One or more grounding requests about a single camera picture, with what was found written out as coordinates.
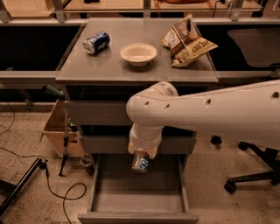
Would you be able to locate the blue pepsi can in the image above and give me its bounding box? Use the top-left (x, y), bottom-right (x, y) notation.
top-left (83, 31), bottom-right (110, 55)

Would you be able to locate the grey bottom drawer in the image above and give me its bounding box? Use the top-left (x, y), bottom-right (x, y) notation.
top-left (78, 154), bottom-right (199, 224)

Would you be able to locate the white paper bowl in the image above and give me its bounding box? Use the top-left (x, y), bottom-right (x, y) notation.
top-left (120, 43), bottom-right (158, 67)

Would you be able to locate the grey drawer cabinet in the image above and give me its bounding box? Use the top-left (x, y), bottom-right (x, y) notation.
top-left (55, 17), bottom-right (220, 224)

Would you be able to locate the grey top drawer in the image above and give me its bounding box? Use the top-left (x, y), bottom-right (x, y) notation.
top-left (65, 101), bottom-right (132, 126)

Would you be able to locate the brown chip bag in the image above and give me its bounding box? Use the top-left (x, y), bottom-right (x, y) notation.
top-left (161, 14), bottom-right (218, 67)

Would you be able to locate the black office chair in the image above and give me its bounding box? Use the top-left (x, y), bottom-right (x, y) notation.
top-left (210, 135), bottom-right (280, 195)

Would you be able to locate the wooden box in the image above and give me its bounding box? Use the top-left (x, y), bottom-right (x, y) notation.
top-left (42, 101), bottom-right (84, 157)

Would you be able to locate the black floor cable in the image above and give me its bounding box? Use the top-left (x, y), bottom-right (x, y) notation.
top-left (0, 145), bottom-right (88, 224)

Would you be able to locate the grey middle drawer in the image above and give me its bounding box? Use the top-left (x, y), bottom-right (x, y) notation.
top-left (80, 136), bottom-right (196, 154)

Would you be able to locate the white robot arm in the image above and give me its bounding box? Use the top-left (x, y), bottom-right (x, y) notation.
top-left (126, 80), bottom-right (280, 158)

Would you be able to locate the grey drawer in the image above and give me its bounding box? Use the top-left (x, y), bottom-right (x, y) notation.
top-left (78, 154), bottom-right (199, 224)
top-left (65, 101), bottom-right (132, 126)
top-left (80, 136), bottom-right (196, 154)

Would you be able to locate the redbull can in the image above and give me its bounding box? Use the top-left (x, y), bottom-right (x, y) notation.
top-left (132, 150), bottom-right (150, 172)

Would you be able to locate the glass jar on floor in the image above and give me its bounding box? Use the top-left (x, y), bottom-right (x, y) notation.
top-left (80, 155), bottom-right (94, 175)

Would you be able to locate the green handled tool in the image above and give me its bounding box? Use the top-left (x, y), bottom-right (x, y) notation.
top-left (42, 85), bottom-right (65, 100)

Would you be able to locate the black stand leg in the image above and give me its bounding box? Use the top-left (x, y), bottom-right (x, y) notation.
top-left (0, 158), bottom-right (46, 217)

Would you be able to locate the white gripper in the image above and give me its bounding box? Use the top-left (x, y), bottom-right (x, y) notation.
top-left (128, 123), bottom-right (163, 159)

